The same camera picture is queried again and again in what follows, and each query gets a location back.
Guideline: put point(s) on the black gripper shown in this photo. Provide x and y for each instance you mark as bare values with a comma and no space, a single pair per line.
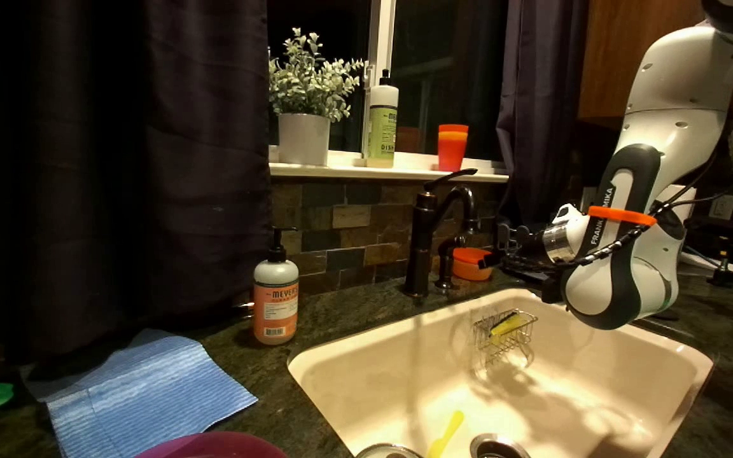
531,256

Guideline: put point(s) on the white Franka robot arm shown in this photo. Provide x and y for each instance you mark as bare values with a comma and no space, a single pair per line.
630,288

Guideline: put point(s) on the orange bowl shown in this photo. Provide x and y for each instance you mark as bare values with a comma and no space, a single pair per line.
470,265

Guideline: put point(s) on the dark bronze side sprayer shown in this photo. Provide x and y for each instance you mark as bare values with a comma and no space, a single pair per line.
450,263

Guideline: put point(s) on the dark bronze faucet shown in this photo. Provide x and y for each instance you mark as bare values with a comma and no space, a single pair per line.
420,238

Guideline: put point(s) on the orange plastic cup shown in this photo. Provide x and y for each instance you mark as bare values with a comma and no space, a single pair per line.
451,149

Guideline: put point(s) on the narrow dark curtain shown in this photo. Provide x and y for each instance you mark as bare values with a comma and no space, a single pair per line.
536,103

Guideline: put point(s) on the white window sill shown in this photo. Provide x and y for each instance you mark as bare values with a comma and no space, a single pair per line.
382,166

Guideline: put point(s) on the white kitchen sink basin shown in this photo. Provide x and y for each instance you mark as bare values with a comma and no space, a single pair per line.
382,372

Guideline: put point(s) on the metal sink drain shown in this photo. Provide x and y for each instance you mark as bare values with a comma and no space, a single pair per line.
498,446

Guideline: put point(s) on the green dish soap bottle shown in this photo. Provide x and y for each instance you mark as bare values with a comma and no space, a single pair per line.
381,128

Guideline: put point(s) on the yellow plastic utensil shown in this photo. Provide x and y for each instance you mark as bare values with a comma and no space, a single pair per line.
446,433

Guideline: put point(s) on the wooden cabinet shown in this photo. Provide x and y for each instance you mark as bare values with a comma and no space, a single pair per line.
611,53

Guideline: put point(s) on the white plant pot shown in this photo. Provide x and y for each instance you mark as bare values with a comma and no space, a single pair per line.
303,140

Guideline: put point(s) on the orange label soap bottle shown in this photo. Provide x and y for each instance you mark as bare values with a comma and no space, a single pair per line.
277,307

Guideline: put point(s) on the green leafy plant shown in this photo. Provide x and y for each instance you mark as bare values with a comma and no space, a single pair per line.
311,77

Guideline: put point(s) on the pink bowl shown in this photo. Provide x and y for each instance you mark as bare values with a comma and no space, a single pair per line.
215,446

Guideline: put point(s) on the large dark curtain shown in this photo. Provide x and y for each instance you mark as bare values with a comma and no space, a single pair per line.
129,168

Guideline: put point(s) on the blue dish cloth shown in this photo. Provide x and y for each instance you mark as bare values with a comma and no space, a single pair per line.
138,390

